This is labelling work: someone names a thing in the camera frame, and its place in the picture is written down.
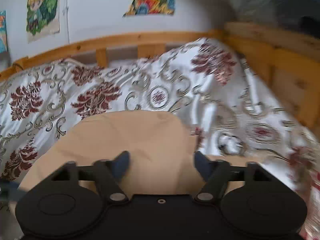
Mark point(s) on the curled orange character poster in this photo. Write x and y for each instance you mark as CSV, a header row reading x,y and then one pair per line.
x,y
3,32

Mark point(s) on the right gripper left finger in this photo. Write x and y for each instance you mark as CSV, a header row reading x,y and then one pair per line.
x,y
108,174

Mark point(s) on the floral satin bed cover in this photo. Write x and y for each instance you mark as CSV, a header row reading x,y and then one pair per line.
x,y
213,92

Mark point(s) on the tan hooded zip jacket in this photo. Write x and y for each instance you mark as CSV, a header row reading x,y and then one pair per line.
x,y
161,151

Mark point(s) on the wooden bed frame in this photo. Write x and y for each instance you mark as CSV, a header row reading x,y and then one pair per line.
x,y
288,62

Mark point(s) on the white wall pipe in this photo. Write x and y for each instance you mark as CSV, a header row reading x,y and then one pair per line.
x,y
65,16

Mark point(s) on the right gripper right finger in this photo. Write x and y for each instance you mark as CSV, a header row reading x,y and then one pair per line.
x,y
215,174

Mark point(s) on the anime girl poster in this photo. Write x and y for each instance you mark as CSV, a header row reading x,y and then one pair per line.
x,y
42,19

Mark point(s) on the bagged pile of clothes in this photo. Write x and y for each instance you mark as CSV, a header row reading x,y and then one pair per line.
x,y
294,15

